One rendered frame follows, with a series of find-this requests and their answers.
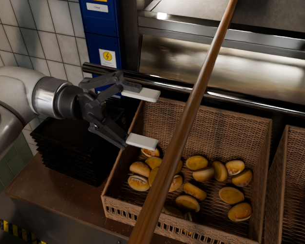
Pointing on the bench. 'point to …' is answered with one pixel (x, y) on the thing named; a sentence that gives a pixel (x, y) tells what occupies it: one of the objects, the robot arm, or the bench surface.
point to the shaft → (178, 141)
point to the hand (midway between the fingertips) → (152, 122)
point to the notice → (107, 58)
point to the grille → (115, 101)
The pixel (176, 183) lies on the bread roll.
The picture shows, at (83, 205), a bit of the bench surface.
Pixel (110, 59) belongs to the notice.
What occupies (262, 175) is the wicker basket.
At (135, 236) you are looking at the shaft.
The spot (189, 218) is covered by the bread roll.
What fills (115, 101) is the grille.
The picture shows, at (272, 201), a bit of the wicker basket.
